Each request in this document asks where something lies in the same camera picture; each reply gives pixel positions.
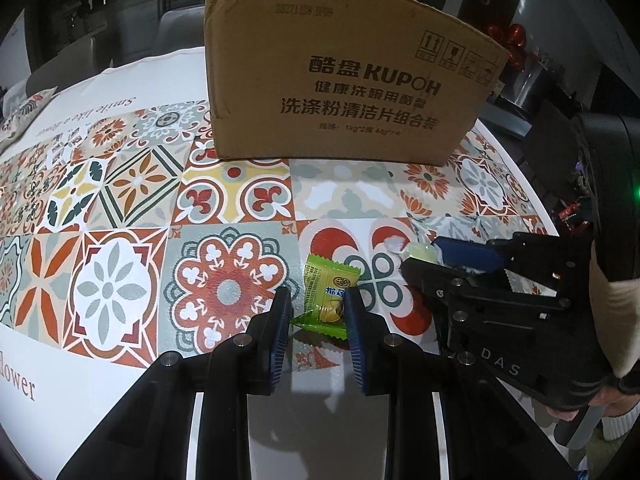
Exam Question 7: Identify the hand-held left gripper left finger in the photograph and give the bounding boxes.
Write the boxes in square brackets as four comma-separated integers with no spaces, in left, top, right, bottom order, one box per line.
[57,286,295,480]

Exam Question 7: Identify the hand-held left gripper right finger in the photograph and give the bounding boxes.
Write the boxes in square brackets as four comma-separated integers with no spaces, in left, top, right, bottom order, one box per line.
[342,285,571,480]

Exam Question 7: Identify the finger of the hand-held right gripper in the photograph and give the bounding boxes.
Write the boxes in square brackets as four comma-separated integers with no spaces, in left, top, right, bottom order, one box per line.
[401,256,571,311]
[431,232,593,281]

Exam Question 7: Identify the pale green candy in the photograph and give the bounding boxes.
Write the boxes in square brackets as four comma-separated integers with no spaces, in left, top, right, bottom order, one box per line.
[400,241,443,263]

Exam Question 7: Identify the green candy packet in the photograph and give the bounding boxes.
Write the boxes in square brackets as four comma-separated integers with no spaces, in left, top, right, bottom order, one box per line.
[291,253,362,339]

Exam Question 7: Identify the brown cardboard box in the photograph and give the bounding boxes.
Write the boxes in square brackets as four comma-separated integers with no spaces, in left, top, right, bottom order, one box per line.
[202,0,510,167]

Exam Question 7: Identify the person's right forearm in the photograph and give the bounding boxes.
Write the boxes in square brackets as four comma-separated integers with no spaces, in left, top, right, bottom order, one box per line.
[589,237,640,396]

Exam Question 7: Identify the person's right hand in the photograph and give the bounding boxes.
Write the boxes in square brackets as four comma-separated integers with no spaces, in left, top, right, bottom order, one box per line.
[547,386,623,418]

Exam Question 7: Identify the small red packet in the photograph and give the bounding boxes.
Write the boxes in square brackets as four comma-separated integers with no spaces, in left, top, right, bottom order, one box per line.
[552,200,593,226]

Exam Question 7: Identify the dark green chair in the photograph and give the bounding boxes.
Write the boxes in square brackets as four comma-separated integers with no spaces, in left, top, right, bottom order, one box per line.
[520,97,586,201]

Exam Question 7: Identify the tile pattern tablecloth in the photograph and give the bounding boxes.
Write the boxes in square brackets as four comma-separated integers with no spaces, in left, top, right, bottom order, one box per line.
[0,45,561,480]

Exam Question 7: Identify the red heart balloons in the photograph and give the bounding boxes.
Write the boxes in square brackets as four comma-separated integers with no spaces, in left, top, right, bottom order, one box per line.
[487,22,528,73]

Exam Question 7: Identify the grey dining chair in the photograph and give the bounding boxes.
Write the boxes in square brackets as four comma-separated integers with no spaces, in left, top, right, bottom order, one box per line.
[25,55,111,98]
[150,0,208,58]

